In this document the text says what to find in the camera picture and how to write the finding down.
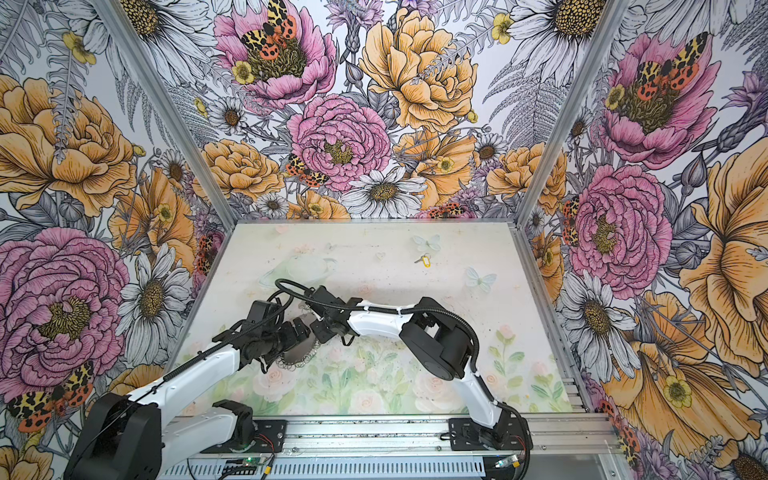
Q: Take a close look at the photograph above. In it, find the silver metal keyring plate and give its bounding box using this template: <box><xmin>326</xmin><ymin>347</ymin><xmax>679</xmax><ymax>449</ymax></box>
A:
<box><xmin>277</xmin><ymin>312</ymin><xmax>317</xmax><ymax>369</ymax></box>

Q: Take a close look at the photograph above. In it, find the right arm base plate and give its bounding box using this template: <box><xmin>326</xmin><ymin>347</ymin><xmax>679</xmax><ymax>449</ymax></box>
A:
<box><xmin>440</xmin><ymin>418</ymin><xmax>533</xmax><ymax>451</ymax></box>

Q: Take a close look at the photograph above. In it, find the aluminium front rail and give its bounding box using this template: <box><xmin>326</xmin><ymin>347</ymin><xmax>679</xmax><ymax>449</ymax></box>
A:
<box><xmin>256</xmin><ymin>412</ymin><xmax>620</xmax><ymax>459</ymax></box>

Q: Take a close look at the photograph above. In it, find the right black corrugated cable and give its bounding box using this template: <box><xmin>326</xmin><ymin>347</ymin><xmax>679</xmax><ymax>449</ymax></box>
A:
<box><xmin>274</xmin><ymin>278</ymin><xmax>535</xmax><ymax>480</ymax></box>

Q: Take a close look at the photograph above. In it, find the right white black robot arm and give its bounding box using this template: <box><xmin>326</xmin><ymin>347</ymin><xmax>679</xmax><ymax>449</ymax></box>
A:
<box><xmin>304</xmin><ymin>286</ymin><xmax>533</xmax><ymax>452</ymax></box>

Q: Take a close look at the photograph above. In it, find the yellow tagged key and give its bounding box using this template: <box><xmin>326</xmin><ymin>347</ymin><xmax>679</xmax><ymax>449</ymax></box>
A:
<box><xmin>415</xmin><ymin>254</ymin><xmax>431</xmax><ymax>268</ymax></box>

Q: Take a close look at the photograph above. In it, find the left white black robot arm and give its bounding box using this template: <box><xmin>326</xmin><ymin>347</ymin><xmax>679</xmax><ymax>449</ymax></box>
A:
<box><xmin>63</xmin><ymin>301</ymin><xmax>311</xmax><ymax>479</ymax></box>

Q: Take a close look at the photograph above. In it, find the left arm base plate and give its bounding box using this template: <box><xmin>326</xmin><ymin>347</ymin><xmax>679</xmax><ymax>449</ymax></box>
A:
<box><xmin>242</xmin><ymin>419</ymin><xmax>288</xmax><ymax>454</ymax></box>

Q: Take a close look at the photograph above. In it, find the white perforated cable duct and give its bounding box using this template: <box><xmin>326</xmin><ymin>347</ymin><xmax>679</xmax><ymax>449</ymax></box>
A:
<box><xmin>160</xmin><ymin>455</ymin><xmax>486</xmax><ymax>479</ymax></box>

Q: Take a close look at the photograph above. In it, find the black corrugated cable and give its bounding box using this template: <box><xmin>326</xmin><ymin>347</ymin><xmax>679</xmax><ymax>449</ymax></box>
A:
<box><xmin>274</xmin><ymin>278</ymin><xmax>535</xmax><ymax>480</ymax></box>
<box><xmin>71</xmin><ymin>289</ymin><xmax>295</xmax><ymax>469</ymax></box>

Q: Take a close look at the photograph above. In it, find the left black corrugated cable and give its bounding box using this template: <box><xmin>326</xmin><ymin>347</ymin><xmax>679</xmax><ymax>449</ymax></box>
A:
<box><xmin>71</xmin><ymin>289</ymin><xmax>295</xmax><ymax>469</ymax></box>

